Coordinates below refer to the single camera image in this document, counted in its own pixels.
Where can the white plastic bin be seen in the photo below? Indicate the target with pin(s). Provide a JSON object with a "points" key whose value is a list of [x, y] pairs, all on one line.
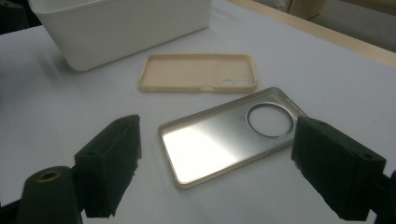
{"points": [[124, 31]]}

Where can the dark object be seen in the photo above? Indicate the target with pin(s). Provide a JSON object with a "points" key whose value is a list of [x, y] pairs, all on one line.
{"points": [[12, 15]]}

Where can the light wooden furniture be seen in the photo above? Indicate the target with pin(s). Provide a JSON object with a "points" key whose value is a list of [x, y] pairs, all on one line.
{"points": [[306, 7]]}

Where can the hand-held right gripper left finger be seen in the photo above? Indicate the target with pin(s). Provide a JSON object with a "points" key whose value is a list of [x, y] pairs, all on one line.
{"points": [[107, 161]]}

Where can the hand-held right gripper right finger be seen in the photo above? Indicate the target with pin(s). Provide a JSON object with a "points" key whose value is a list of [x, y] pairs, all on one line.
{"points": [[333, 168]]}

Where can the beige phone case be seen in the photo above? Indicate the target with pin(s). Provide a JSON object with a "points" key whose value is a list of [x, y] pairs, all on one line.
{"points": [[186, 71]]}

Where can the silver phone case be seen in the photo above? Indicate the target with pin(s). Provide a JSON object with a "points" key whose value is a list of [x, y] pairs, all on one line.
{"points": [[202, 149]]}

